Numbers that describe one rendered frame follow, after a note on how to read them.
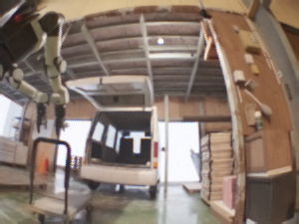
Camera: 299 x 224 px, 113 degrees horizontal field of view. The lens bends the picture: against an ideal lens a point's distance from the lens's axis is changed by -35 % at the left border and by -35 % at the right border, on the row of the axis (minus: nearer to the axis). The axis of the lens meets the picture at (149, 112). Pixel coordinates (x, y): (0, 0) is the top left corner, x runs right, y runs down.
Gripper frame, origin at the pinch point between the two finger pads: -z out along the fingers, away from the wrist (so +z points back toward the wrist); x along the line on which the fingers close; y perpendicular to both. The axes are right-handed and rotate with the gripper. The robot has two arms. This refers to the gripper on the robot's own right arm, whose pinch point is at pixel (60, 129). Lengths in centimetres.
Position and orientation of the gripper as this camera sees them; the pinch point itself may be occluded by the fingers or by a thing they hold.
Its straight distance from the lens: 118.1
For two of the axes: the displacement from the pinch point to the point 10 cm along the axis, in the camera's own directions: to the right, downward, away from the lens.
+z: 1.1, -9.8, -1.6
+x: -1.2, -1.8, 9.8
